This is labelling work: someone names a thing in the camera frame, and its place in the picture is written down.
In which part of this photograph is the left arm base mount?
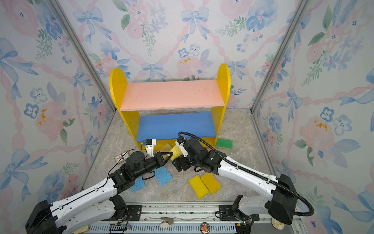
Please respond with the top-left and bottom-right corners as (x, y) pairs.
(116, 205), (143, 221)

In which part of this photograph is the beige clip on rail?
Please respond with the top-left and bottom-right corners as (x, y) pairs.
(160, 217), (174, 228)

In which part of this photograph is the bright green scrub sponge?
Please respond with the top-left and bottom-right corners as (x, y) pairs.
(216, 138), (233, 149)

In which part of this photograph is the round sticker badge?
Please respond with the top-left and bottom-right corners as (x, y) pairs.
(200, 222), (210, 234)

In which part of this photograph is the light blue sponge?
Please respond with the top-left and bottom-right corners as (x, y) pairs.
(155, 166), (172, 186)
(131, 177), (145, 192)

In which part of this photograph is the round beige disc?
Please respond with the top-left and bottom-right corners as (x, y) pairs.
(271, 218), (284, 231)

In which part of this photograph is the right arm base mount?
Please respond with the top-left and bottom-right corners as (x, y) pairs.
(215, 195), (260, 226)

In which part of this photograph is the light blue sponge left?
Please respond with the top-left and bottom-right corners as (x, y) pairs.
(131, 177), (145, 192)

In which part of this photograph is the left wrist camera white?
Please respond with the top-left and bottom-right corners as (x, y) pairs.
(145, 139), (157, 158)

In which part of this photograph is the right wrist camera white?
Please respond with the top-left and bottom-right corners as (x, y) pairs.
(175, 139), (189, 157)

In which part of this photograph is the porous yellow sponge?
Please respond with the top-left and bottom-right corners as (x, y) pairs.
(170, 145), (183, 161)

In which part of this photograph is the yellow scrub sponge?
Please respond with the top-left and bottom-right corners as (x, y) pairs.
(189, 175), (209, 199)

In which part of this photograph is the thin black cable left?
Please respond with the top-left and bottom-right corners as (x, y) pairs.
(106, 147), (157, 188)

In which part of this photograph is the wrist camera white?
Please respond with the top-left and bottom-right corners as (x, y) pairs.
(175, 139), (189, 157)
(145, 139), (157, 158)

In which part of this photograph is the yellow sponge on floor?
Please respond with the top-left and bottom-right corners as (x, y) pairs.
(201, 173), (222, 195)

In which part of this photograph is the yellow shelf unit frame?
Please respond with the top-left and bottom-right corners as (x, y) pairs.
(109, 64), (231, 148)

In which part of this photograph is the pale yellow sponge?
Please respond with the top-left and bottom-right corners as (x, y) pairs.
(159, 143), (172, 152)

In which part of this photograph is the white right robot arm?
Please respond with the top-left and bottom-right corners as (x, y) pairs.
(171, 138), (297, 225)

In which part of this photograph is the light blue sponge right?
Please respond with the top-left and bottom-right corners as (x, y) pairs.
(155, 166), (172, 186)

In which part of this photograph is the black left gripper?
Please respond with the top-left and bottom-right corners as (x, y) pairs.
(133, 151), (173, 181)

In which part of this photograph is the pink upper shelf board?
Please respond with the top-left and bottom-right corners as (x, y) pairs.
(119, 80), (230, 111)

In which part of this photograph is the black corrugated cable hose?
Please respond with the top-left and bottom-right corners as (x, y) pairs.
(177, 131), (315, 217)

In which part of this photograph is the small playing card box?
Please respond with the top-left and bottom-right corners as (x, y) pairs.
(114, 151), (131, 164)

